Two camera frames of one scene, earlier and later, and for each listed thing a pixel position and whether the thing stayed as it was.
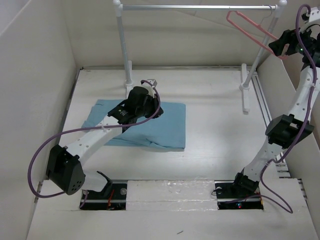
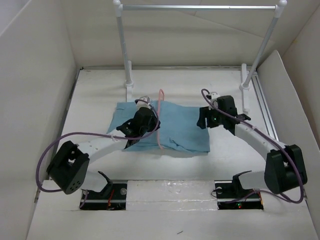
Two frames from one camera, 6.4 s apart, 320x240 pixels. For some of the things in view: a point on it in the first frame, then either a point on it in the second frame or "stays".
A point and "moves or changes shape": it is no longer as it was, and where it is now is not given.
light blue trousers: [167, 130] moves or changes shape
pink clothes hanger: [250, 36] → [159, 115]
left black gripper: [154, 102] → [154, 119]
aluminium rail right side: [281, 161] stays
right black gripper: [288, 36] → [204, 112]
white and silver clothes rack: [246, 79] stays
